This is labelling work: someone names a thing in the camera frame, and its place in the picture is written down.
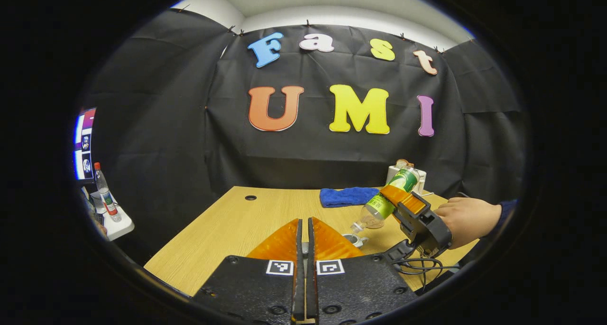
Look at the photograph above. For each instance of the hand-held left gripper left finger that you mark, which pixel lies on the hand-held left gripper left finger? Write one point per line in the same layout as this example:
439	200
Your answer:
251	287

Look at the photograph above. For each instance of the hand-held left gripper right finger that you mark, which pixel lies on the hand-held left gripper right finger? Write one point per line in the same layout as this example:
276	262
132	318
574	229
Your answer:
360	287

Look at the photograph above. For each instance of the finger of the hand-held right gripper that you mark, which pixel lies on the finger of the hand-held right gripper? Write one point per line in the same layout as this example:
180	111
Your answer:
398	196

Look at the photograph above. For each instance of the green label water bottle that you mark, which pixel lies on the green label water bottle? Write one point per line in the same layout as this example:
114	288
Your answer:
379	205

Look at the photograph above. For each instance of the round brown coaster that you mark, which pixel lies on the round brown coaster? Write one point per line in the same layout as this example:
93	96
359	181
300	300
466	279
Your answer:
378	226

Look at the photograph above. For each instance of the red cap plastic bottle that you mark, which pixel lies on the red cap plastic bottle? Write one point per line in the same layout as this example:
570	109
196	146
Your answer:
106	197

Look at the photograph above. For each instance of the white toaster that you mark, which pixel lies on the white toaster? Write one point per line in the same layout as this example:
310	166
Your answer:
390	173

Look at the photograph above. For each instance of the bread slice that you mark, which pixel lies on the bread slice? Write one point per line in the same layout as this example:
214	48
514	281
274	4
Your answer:
403	162

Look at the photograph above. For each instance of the blue towel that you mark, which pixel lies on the blue towel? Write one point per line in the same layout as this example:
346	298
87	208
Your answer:
346	197

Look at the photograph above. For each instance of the white side table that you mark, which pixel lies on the white side table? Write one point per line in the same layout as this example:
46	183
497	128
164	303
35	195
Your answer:
121	227

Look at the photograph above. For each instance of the black backdrop cloth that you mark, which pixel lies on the black backdrop cloth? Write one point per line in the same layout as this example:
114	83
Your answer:
156	125

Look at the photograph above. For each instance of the computer monitor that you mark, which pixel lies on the computer monitor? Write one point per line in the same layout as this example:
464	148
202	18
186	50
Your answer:
85	144

